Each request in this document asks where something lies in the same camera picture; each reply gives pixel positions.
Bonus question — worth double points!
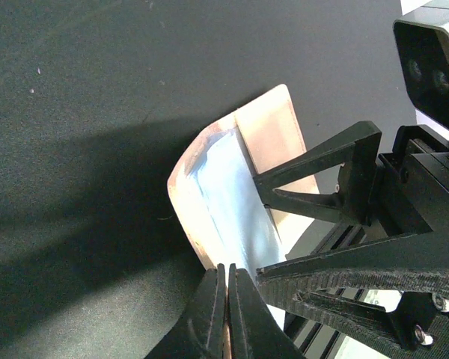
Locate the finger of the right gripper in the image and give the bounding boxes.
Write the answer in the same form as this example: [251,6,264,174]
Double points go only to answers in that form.
[254,120,382,224]
[257,230,449,352]

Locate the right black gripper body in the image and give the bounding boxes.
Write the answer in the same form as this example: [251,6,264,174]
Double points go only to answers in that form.
[370,125,449,239]

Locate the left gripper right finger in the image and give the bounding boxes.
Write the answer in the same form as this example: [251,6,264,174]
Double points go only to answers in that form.
[227,263,303,358]

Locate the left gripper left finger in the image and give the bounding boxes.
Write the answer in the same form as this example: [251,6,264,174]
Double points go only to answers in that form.
[147,263,227,359]

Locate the blue credit card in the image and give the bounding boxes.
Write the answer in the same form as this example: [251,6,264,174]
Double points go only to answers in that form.
[188,129,285,276]

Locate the beige card holder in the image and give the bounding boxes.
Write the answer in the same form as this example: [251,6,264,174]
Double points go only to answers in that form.
[167,84,306,269]

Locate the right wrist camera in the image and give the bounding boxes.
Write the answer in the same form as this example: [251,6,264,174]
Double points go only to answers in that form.
[393,1,449,132]

